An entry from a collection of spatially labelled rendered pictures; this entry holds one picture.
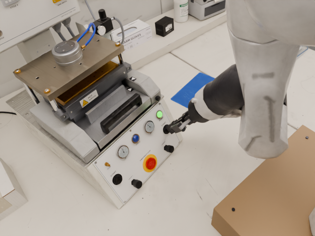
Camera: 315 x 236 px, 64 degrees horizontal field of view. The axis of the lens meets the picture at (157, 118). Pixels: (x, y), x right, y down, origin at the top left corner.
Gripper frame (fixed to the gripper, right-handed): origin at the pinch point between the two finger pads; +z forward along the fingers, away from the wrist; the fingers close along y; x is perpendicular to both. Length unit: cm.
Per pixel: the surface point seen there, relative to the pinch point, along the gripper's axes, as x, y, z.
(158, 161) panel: 5.2, 9.1, 8.6
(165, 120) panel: -3.3, -1.2, 3.5
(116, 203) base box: 4.4, 28.4, 8.5
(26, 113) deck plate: -38, 27, 19
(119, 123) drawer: -12.6, 14.1, -3.3
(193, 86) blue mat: -3.8, -31.9, 17.8
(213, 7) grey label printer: -27, -84, 22
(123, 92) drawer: -19.3, 5.3, -1.0
